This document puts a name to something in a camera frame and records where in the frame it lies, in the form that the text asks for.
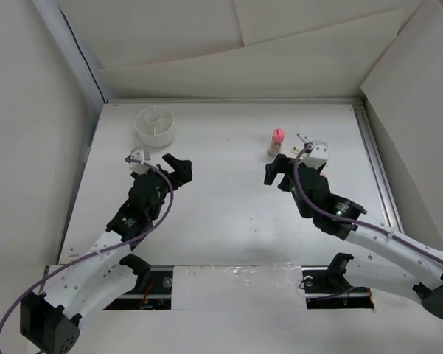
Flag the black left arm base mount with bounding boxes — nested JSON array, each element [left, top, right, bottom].
[[105, 265, 174, 310]]

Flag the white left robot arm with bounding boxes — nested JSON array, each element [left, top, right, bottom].
[[19, 151, 192, 353]]

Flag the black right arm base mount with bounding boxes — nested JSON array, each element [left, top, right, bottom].
[[298, 253, 374, 310]]

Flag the aluminium rail right edge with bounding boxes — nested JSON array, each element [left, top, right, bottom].
[[352, 99, 403, 232]]

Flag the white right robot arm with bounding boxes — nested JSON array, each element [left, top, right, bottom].
[[264, 154, 443, 320]]

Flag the white round divided container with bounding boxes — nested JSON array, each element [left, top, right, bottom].
[[134, 106, 175, 148]]

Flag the white purple felt pen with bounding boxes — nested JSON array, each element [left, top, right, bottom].
[[296, 133, 312, 145]]

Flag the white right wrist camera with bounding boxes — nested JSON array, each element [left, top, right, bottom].
[[301, 140, 329, 170]]

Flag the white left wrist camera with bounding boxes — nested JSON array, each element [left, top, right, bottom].
[[128, 145, 151, 175]]

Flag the pink capped glue bottle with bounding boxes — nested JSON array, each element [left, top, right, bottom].
[[268, 128, 285, 157]]

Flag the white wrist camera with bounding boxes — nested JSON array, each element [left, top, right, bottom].
[[301, 140, 329, 170], [128, 145, 151, 175]]

